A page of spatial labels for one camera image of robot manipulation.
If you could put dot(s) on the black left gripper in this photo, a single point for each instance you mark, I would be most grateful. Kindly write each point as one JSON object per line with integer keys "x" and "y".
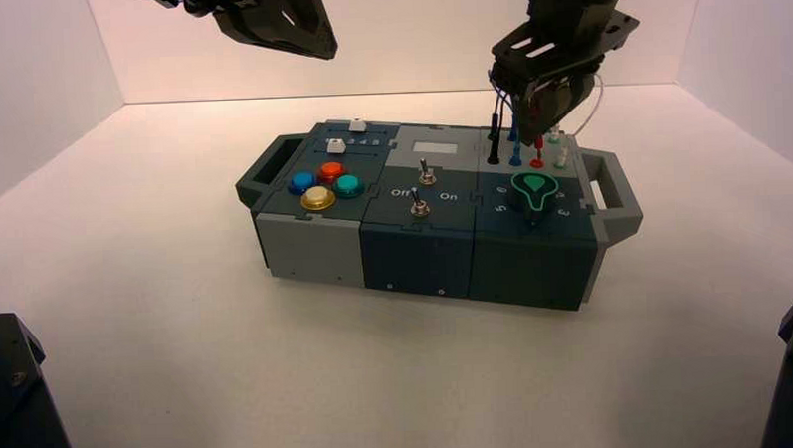
{"x": 197, "y": 0}

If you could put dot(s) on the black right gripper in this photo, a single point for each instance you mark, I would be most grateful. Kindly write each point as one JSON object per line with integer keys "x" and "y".
{"x": 574, "y": 25}

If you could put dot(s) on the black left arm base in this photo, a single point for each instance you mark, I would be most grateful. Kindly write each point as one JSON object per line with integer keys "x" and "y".
{"x": 7, "y": 408}

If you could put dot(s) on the dark rotary knob green marker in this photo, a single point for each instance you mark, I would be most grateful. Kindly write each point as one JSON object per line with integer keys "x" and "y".
{"x": 534, "y": 194}

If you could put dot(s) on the white slider cap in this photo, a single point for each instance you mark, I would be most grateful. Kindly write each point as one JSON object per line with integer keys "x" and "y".
{"x": 357, "y": 125}
{"x": 336, "y": 146}

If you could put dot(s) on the red push button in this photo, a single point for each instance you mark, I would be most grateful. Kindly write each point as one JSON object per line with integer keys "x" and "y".
{"x": 332, "y": 172}

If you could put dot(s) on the blue push button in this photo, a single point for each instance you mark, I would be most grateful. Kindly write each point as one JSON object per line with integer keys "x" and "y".
{"x": 301, "y": 182}

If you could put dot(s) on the teal push button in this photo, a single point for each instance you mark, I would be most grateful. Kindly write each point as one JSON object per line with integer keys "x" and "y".
{"x": 348, "y": 186}

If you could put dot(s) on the yellow push button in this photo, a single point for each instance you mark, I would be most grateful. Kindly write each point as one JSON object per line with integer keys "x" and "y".
{"x": 318, "y": 199}

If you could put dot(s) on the grey and teal control box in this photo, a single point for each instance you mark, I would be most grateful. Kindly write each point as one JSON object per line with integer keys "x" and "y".
{"x": 417, "y": 248}

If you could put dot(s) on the metal toggle switch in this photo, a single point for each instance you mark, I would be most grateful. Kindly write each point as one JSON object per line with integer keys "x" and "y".
{"x": 426, "y": 174}
{"x": 419, "y": 207}

